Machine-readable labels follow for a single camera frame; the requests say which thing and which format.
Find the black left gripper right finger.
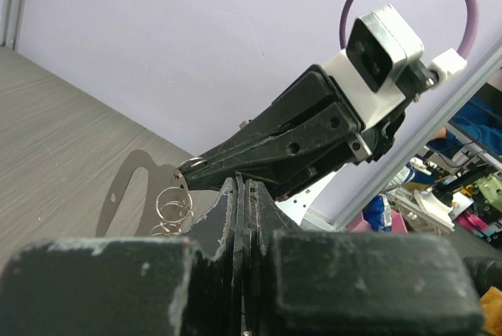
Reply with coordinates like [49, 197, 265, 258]
[242, 181, 484, 335]

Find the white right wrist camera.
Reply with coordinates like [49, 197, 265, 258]
[322, 5, 467, 130]

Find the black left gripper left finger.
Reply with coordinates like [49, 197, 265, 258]
[1, 177, 243, 335]

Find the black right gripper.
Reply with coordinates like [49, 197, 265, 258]
[182, 64, 406, 201]

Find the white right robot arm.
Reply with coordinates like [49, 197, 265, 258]
[180, 64, 404, 223]

